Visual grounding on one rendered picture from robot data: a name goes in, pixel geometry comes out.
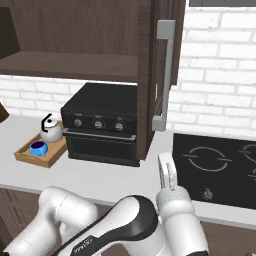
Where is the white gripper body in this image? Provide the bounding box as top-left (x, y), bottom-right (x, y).
top-left (157, 151), bottom-right (179, 192)

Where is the dark wood cabinet door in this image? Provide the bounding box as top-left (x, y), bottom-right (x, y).
top-left (136, 0), bottom-right (187, 161)
top-left (0, 101), bottom-right (11, 124)

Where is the blue mug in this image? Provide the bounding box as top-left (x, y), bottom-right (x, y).
top-left (29, 140), bottom-right (49, 157)

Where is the wooden tray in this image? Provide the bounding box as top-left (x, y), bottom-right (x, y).
top-left (13, 131), bottom-right (68, 169)

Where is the grey hob knob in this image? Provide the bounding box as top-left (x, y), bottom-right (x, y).
top-left (202, 187), bottom-right (215, 202)

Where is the black hob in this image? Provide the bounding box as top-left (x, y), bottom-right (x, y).
top-left (171, 132), bottom-right (256, 211)

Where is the black toaster oven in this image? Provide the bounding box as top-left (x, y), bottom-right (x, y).
top-left (60, 82), bottom-right (141, 168)

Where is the grey range hood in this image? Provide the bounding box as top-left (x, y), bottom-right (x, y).
top-left (188, 0), bottom-right (256, 9)

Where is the grey cabinet door handle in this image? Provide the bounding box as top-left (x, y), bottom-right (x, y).
top-left (151, 19), bottom-right (177, 133)

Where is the white kettle with black handle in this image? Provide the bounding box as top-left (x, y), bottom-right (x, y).
top-left (39, 112), bottom-right (65, 144)

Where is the dark wood wall cabinet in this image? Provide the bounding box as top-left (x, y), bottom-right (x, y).
top-left (0, 0), bottom-right (140, 84)

